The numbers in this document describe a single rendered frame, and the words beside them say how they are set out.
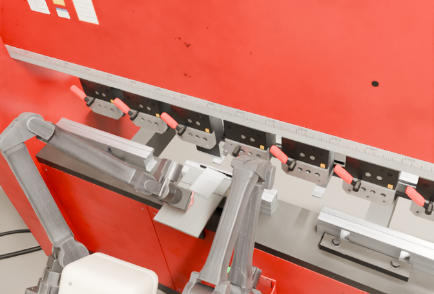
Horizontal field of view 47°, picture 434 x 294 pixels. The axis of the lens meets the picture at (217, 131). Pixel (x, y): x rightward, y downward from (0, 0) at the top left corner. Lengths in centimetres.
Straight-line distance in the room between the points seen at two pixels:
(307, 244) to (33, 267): 178
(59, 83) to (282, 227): 119
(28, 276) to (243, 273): 182
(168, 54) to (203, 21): 20
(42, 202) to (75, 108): 112
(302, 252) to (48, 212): 88
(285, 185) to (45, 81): 157
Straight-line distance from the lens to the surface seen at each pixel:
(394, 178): 147
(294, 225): 187
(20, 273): 313
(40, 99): 229
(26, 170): 139
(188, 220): 176
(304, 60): 129
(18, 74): 218
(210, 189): 182
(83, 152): 142
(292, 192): 306
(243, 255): 147
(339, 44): 122
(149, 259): 250
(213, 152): 178
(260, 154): 160
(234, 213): 130
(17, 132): 136
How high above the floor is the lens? 242
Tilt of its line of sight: 45 degrees down
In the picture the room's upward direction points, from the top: 9 degrees counter-clockwise
